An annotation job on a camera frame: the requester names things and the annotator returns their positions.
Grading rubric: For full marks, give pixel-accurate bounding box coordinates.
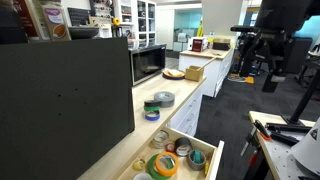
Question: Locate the black masking tape roll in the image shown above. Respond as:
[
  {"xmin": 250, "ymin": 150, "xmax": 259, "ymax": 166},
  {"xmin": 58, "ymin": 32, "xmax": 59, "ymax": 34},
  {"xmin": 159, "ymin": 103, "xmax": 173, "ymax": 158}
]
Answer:
[{"xmin": 143, "ymin": 99, "xmax": 162, "ymax": 108}]

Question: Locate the green masking tape roll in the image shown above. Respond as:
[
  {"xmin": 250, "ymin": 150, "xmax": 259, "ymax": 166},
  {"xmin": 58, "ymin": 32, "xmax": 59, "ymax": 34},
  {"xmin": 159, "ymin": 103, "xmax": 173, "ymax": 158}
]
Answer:
[{"xmin": 143, "ymin": 105, "xmax": 162, "ymax": 113}]

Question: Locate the blue masking tape roll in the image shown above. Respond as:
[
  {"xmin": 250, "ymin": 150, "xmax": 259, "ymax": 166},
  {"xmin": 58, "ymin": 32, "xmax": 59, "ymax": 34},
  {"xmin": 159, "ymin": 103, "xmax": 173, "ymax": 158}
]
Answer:
[{"xmin": 144, "ymin": 110, "xmax": 161, "ymax": 122}]

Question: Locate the clear tape roll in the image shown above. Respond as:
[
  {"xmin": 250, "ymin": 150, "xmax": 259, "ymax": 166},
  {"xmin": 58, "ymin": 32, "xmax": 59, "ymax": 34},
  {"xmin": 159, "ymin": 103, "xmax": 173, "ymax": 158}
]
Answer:
[{"xmin": 152, "ymin": 130, "xmax": 170, "ymax": 149}]

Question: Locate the black tape roll white core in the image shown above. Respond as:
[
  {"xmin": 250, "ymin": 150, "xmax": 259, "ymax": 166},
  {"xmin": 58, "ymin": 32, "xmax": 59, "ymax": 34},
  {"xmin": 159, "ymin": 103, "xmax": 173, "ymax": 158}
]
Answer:
[{"xmin": 174, "ymin": 137, "xmax": 193, "ymax": 157}]

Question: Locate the orange masking tape roll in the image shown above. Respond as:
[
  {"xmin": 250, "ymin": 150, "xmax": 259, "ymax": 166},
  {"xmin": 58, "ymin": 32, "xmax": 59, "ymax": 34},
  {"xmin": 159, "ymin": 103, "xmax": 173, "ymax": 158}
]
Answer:
[{"xmin": 154, "ymin": 151, "xmax": 180, "ymax": 177}]

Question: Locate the teal tape roll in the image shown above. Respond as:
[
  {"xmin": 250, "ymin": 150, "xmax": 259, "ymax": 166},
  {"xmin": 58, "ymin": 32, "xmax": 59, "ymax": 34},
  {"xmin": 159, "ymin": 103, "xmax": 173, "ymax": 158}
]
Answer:
[
  {"xmin": 193, "ymin": 150, "xmax": 202, "ymax": 164},
  {"xmin": 186, "ymin": 149, "xmax": 207, "ymax": 172}
]

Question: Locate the wide green tape roll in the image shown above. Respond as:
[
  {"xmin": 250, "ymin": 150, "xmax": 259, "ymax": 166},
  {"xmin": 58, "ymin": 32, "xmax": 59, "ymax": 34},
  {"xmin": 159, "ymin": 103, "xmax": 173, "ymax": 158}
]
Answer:
[{"xmin": 146, "ymin": 153, "xmax": 176, "ymax": 180}]

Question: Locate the small yellow black tape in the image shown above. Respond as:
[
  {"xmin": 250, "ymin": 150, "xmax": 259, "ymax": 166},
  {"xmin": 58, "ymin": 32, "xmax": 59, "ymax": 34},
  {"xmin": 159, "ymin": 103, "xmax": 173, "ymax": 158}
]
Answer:
[{"xmin": 132, "ymin": 158, "xmax": 147, "ymax": 171}]

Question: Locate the wooden drawer with white front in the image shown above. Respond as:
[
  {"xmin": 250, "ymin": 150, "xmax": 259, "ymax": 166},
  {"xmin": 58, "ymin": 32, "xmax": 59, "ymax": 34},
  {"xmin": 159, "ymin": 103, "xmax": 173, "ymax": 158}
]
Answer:
[{"xmin": 114, "ymin": 126, "xmax": 225, "ymax": 180}]

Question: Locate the blue plate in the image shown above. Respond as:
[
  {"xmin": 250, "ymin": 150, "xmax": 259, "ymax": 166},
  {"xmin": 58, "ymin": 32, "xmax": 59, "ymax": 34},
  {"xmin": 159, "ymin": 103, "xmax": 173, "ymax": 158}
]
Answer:
[{"xmin": 162, "ymin": 68, "xmax": 186, "ymax": 81}]

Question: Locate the toast slice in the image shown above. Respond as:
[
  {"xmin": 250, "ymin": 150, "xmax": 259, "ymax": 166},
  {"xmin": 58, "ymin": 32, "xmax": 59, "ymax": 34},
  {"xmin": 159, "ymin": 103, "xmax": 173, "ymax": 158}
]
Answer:
[{"xmin": 166, "ymin": 68, "xmax": 184, "ymax": 78}]

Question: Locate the silver black microwave oven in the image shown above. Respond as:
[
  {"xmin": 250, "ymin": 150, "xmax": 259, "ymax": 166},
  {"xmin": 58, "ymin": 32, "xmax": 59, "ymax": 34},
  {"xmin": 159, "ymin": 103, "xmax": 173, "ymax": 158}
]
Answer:
[{"xmin": 128, "ymin": 44, "xmax": 167, "ymax": 87}]

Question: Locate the wooden utensil box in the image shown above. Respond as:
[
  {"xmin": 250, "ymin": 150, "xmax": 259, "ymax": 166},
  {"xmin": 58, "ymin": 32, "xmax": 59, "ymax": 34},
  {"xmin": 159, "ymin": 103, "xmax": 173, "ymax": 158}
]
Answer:
[{"xmin": 184, "ymin": 65, "xmax": 205, "ymax": 83}]

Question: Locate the wooden stick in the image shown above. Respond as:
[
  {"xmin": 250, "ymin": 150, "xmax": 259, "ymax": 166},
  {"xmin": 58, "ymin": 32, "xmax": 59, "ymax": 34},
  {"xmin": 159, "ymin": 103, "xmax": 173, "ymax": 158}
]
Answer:
[{"xmin": 199, "ymin": 57, "xmax": 217, "ymax": 71}]

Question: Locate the white island cabinet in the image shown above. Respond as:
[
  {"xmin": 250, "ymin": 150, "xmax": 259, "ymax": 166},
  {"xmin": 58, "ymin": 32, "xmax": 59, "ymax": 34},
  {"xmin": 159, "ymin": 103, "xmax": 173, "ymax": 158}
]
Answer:
[{"xmin": 178, "ymin": 48, "xmax": 235, "ymax": 99}]

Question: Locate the white shelving unit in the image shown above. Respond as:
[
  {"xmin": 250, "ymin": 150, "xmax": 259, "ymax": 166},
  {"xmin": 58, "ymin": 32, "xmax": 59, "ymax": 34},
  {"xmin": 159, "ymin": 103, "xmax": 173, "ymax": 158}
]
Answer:
[{"xmin": 113, "ymin": 0, "xmax": 158, "ymax": 48}]

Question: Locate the yellow floor sign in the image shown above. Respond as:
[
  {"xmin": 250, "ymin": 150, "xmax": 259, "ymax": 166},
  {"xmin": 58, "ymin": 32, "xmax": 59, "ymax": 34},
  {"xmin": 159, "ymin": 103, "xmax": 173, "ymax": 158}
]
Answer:
[{"xmin": 196, "ymin": 19, "xmax": 205, "ymax": 38}]

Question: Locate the black box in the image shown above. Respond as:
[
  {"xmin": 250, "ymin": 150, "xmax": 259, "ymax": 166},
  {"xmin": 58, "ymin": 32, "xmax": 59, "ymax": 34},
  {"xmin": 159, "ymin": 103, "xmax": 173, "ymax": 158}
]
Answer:
[{"xmin": 212, "ymin": 41, "xmax": 232, "ymax": 52}]

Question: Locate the small yellow object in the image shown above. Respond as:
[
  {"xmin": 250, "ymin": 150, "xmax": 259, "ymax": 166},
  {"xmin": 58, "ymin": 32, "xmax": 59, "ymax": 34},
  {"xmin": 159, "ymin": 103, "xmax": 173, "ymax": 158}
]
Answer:
[{"xmin": 203, "ymin": 160, "xmax": 211, "ymax": 178}]

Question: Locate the black metal tool chest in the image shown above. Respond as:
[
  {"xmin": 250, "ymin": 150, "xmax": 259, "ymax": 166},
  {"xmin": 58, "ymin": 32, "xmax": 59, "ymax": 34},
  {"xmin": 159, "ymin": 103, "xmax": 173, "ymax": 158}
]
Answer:
[{"xmin": 0, "ymin": 37, "xmax": 136, "ymax": 180}]

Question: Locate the black bowl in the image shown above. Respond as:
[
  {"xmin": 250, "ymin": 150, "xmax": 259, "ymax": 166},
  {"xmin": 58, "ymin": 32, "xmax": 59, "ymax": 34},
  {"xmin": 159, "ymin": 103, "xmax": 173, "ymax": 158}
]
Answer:
[{"xmin": 68, "ymin": 26, "xmax": 100, "ymax": 40}]

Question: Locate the black chalkboard sign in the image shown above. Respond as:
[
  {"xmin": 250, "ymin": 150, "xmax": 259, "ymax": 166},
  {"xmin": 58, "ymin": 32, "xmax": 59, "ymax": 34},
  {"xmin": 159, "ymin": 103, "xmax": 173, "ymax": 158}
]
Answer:
[{"xmin": 67, "ymin": 7, "xmax": 92, "ymax": 27}]

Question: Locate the black bar clamp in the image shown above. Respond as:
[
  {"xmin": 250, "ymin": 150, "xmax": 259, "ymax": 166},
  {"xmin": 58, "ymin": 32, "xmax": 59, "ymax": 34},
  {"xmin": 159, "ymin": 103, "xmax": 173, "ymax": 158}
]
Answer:
[{"xmin": 265, "ymin": 122, "xmax": 313, "ymax": 134}]

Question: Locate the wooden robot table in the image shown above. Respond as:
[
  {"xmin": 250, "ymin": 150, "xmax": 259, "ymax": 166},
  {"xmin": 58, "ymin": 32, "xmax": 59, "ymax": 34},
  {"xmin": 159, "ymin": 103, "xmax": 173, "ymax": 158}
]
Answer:
[{"xmin": 248, "ymin": 110, "xmax": 320, "ymax": 180}]

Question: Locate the black office chair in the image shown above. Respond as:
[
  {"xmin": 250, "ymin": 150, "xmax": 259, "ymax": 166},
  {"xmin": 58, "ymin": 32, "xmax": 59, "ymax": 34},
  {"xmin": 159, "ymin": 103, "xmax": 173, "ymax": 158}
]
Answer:
[{"xmin": 229, "ymin": 0, "xmax": 316, "ymax": 94}]

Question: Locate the red cardboard box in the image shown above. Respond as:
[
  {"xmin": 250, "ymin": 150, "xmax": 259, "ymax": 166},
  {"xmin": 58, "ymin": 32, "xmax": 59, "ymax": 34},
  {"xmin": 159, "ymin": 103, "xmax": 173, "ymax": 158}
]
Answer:
[{"xmin": 14, "ymin": 0, "xmax": 43, "ymax": 42}]

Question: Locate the grey duct tape roll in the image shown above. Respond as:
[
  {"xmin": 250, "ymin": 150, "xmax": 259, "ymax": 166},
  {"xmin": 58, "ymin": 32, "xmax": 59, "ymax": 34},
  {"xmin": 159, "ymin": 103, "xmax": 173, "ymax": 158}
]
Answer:
[{"xmin": 153, "ymin": 91, "xmax": 176, "ymax": 109}]

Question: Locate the thin red tape ring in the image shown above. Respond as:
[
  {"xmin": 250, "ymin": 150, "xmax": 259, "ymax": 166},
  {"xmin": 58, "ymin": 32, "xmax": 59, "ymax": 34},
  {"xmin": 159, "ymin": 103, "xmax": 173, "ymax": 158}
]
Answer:
[{"xmin": 165, "ymin": 142, "xmax": 176, "ymax": 153}]

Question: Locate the orange handled clamp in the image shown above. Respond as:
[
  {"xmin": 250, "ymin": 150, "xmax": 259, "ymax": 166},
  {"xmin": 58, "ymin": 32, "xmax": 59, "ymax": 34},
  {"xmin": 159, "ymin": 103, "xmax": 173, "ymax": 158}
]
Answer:
[{"xmin": 253, "ymin": 119, "xmax": 273, "ymax": 142}]

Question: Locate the black camera stand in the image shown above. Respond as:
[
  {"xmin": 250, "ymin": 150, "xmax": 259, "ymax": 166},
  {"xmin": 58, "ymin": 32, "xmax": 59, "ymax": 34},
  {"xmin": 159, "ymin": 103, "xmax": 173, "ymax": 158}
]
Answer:
[{"xmin": 281, "ymin": 66, "xmax": 320, "ymax": 127}]

